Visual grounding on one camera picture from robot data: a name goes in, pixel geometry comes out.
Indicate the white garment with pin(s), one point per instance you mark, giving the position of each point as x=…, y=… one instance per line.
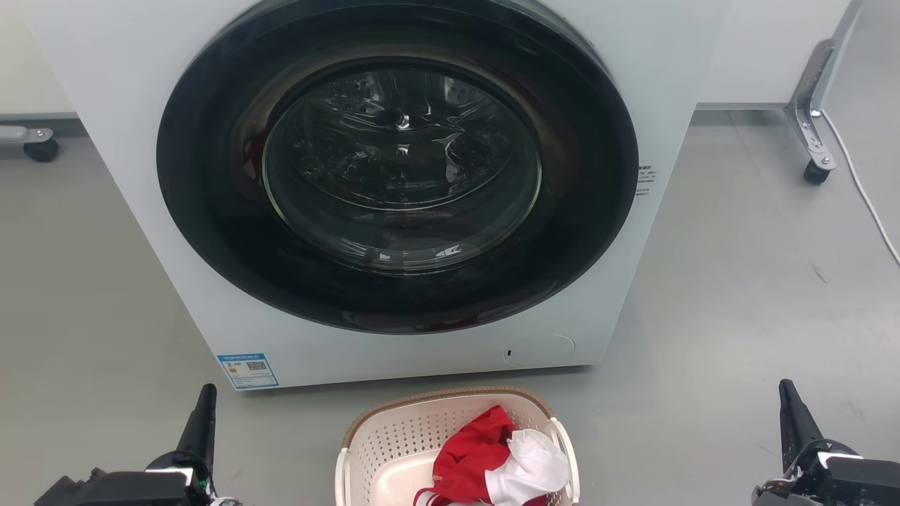
x=531, y=467

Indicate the round black washer door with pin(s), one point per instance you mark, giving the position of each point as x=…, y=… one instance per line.
x=211, y=211

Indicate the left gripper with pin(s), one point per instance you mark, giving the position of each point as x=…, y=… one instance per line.
x=133, y=488

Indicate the red garment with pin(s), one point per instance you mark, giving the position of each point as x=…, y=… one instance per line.
x=471, y=457

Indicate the black caster wheel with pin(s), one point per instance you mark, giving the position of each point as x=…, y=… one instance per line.
x=41, y=150
x=816, y=173

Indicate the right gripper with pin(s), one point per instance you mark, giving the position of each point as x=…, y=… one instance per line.
x=844, y=485

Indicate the white furniture panel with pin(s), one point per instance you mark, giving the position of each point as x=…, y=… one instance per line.
x=773, y=49

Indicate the small printed text label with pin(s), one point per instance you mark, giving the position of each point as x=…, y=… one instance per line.
x=645, y=179

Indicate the blue energy label sticker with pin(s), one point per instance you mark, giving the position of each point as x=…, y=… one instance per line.
x=247, y=371

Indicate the white washing machine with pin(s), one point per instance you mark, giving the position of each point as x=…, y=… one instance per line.
x=112, y=140

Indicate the grey metal leg bracket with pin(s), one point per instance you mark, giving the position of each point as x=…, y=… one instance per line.
x=24, y=134
x=808, y=105

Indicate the cream perforated laundry basket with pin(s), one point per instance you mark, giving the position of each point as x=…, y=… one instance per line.
x=394, y=436

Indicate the round washer filter cover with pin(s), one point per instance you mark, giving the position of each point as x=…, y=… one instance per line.
x=541, y=349

